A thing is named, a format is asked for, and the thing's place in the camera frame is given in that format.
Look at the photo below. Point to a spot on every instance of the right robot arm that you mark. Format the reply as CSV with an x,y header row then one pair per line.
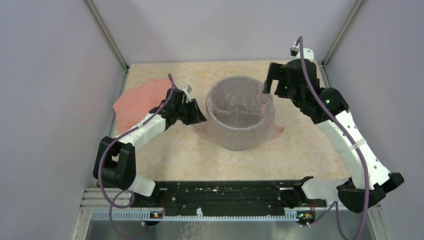
x,y
363,165

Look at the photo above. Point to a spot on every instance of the aluminium frame post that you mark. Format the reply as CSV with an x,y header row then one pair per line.
x,y
359,4
106,34

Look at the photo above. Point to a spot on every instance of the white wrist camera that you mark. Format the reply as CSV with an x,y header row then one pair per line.
x,y
295,52
187,90

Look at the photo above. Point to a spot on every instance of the left aluminium frame post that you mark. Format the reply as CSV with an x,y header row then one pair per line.
x,y
106,34

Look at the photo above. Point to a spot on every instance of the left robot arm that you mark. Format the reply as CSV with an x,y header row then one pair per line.
x,y
115,165

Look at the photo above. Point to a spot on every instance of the white slotted cable duct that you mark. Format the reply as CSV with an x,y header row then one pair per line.
x,y
157,215

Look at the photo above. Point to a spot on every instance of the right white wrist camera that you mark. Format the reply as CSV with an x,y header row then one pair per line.
x,y
295,52

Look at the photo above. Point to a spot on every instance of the folded pink trash bags stack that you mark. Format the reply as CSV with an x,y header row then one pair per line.
x,y
134,104

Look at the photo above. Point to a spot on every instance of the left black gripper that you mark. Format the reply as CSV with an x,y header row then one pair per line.
x,y
196,117

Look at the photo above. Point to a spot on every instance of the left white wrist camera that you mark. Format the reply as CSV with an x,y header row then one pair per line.
x,y
187,90

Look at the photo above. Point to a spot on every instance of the grey plastic trash bin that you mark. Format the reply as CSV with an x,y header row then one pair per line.
x,y
240,109

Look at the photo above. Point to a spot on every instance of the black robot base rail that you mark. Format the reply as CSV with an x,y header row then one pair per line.
x,y
255,198

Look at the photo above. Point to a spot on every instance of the right aluminium frame post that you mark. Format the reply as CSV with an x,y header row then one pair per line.
x,y
359,4

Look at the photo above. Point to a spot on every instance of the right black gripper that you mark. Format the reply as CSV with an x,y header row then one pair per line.
x,y
276,71

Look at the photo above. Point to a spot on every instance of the translucent pink trash bag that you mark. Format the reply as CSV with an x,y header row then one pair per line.
x,y
242,112

